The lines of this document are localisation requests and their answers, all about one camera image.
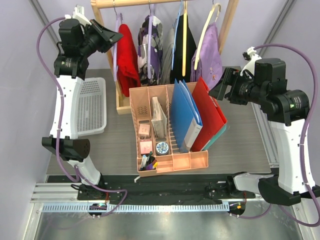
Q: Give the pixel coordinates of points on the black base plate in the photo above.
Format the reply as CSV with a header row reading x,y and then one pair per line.
x,y
160,190

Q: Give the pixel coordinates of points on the pink socket cube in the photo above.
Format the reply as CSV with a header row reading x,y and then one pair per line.
x,y
144,130
145,146

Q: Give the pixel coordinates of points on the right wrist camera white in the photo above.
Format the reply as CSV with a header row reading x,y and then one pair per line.
x,y
251,56

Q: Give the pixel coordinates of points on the wooden clothes rack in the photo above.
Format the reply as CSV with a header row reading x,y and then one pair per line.
x,y
122,102

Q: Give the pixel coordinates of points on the lilac purple garment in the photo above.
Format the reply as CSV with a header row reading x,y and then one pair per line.
x,y
209,66

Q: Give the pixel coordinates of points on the pink desk organizer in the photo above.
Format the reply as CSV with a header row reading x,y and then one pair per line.
x,y
142,110

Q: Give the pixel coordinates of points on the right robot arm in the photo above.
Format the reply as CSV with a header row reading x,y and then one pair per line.
x,y
265,84

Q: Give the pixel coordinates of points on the blue hanger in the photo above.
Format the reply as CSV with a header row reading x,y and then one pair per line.
x,y
175,33

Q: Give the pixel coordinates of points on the pink socket cube lower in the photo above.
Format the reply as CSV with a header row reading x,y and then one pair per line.
x,y
145,146

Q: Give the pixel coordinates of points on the white slotted cable duct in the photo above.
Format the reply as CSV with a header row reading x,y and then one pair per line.
x,y
86,207

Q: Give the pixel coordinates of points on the white plastic basket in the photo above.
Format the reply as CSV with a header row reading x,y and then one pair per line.
x,y
92,107

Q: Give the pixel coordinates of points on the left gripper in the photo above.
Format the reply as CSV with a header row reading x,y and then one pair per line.
x,y
109,37

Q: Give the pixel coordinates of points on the cream yellow hanger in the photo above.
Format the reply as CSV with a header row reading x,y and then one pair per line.
x,y
184,38

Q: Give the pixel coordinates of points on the pink socket cube upper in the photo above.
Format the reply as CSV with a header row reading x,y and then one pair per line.
x,y
144,130

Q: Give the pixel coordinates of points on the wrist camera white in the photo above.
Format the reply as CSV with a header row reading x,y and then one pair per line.
x,y
251,56
79,14

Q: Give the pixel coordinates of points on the pens in organizer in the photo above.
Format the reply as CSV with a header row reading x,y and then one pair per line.
x,y
148,162

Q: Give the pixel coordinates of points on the red trousers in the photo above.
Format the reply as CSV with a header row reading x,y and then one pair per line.
x,y
127,61

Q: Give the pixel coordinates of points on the beige book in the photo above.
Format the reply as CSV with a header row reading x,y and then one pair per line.
x,y
159,119

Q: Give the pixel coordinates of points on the grey garment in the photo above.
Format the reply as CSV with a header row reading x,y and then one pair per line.
x,y
167,57

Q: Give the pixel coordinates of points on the round patterned tin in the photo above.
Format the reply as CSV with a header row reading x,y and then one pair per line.
x,y
162,148

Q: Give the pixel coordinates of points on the teal folder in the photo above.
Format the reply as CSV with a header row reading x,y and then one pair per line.
x,y
214,138

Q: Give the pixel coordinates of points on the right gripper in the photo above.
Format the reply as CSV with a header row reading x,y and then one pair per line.
x,y
231,77

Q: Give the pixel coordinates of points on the purple camouflage garment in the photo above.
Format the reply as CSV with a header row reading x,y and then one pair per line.
x,y
157,52

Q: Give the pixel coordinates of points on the red file folder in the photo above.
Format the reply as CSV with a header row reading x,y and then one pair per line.
x,y
213,118

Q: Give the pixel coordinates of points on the blue file folder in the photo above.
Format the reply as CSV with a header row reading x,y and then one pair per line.
x,y
185,118

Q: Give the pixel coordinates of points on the lilac hanger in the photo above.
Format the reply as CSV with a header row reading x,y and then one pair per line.
x,y
151,25
118,22

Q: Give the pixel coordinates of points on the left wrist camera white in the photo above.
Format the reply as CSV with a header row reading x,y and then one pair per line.
x,y
79,14

